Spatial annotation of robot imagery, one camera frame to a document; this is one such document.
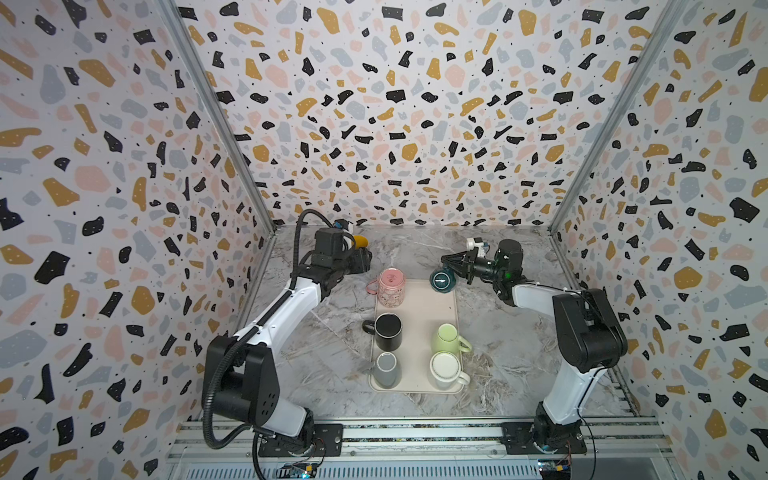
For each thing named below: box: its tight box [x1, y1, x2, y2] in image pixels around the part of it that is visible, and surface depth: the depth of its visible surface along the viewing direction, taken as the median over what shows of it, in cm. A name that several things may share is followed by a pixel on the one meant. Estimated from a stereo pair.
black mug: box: [362, 312, 403, 352], surface depth 87 cm
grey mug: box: [373, 351, 402, 389], surface depth 79 cm
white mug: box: [430, 351, 471, 390], surface depth 80 cm
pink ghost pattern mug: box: [366, 267, 406, 308], surface depth 94 cm
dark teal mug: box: [429, 263, 457, 294], surface depth 85 cm
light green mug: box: [432, 323, 472, 355], surface depth 85 cm
